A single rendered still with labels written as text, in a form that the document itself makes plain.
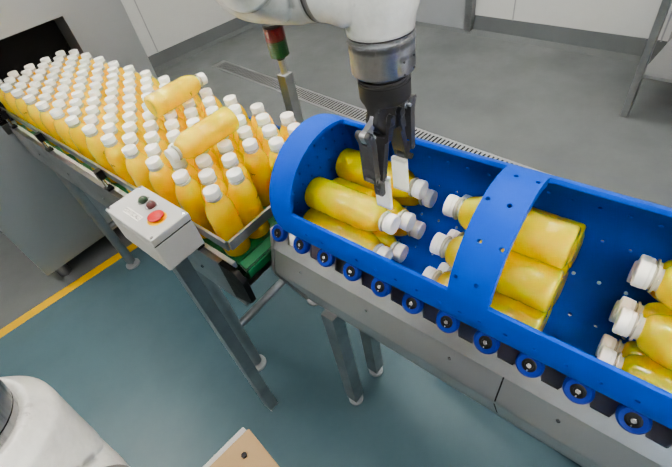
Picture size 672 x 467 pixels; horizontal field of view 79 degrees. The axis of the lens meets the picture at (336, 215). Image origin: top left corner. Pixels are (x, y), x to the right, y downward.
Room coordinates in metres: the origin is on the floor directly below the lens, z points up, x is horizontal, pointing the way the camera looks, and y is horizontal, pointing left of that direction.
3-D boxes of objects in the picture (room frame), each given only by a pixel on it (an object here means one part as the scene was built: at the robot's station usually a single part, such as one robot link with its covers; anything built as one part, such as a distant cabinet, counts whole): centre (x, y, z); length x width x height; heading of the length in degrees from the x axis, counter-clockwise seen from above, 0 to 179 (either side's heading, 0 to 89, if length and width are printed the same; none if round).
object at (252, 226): (0.85, 0.12, 0.96); 0.40 x 0.01 x 0.03; 133
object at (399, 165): (0.56, -0.13, 1.20); 0.03 x 0.01 x 0.07; 43
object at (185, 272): (0.74, 0.42, 0.50); 0.04 x 0.04 x 1.00; 43
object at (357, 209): (0.61, -0.03, 1.10); 0.19 x 0.07 x 0.07; 43
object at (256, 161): (0.94, 0.18, 0.99); 0.07 x 0.07 x 0.19
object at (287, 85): (1.32, 0.07, 0.55); 0.04 x 0.04 x 1.10; 43
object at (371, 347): (0.79, -0.03, 0.31); 0.06 x 0.06 x 0.63; 43
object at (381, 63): (0.54, -0.11, 1.43); 0.09 x 0.09 x 0.06
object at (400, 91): (0.54, -0.11, 1.36); 0.08 x 0.07 x 0.09; 133
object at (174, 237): (0.74, 0.42, 1.05); 0.20 x 0.10 x 0.10; 43
